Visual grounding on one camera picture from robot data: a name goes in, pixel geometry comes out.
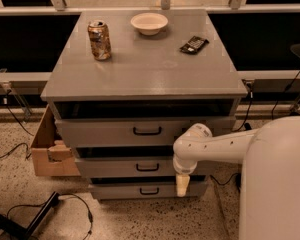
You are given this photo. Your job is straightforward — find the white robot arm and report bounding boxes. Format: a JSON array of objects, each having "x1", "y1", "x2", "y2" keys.
[{"x1": 173, "y1": 116, "x2": 300, "y2": 240}]

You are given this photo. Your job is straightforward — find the black snack wrapper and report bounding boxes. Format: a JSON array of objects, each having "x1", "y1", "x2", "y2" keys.
[{"x1": 180, "y1": 36, "x2": 209, "y2": 55}]

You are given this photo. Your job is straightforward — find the brown cardboard box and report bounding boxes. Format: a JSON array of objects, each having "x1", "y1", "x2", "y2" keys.
[{"x1": 31, "y1": 106, "x2": 80, "y2": 177}]

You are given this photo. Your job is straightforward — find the grey drawer cabinet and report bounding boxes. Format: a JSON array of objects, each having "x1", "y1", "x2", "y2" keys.
[{"x1": 42, "y1": 9, "x2": 247, "y2": 185}]

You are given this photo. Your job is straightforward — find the gold soda can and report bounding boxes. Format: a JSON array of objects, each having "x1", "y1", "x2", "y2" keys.
[{"x1": 87, "y1": 20, "x2": 111, "y2": 61}]

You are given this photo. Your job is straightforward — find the black floor cable left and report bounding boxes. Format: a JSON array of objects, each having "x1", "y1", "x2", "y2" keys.
[{"x1": 5, "y1": 193, "x2": 94, "y2": 240}]

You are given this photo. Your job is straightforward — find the black cable right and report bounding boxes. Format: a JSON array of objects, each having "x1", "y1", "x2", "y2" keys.
[{"x1": 209, "y1": 89, "x2": 254, "y2": 187}]

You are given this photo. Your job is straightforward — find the black metal stand leg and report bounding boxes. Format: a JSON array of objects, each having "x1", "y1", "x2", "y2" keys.
[{"x1": 0, "y1": 192, "x2": 60, "y2": 240}]

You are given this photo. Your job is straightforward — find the grey drawer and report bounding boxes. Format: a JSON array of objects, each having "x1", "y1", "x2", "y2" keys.
[
  {"x1": 88, "y1": 180, "x2": 209, "y2": 201},
  {"x1": 55, "y1": 116, "x2": 235, "y2": 148},
  {"x1": 74, "y1": 155, "x2": 220, "y2": 179}
]

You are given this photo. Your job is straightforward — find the black wall cable left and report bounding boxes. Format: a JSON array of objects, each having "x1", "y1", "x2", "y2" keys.
[{"x1": 0, "y1": 89, "x2": 34, "y2": 161}]

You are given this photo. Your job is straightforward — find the grey top drawer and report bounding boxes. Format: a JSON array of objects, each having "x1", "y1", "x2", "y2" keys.
[{"x1": 55, "y1": 116, "x2": 235, "y2": 148}]

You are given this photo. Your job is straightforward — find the grey bottom drawer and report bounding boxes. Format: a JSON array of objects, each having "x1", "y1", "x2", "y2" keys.
[{"x1": 88, "y1": 180, "x2": 209, "y2": 201}]

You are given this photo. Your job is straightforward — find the white paper bowl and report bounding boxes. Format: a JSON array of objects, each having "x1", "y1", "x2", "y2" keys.
[{"x1": 130, "y1": 13, "x2": 168, "y2": 36}]

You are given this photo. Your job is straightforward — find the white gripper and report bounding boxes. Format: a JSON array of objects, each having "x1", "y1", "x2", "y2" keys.
[{"x1": 173, "y1": 156, "x2": 197, "y2": 197}]

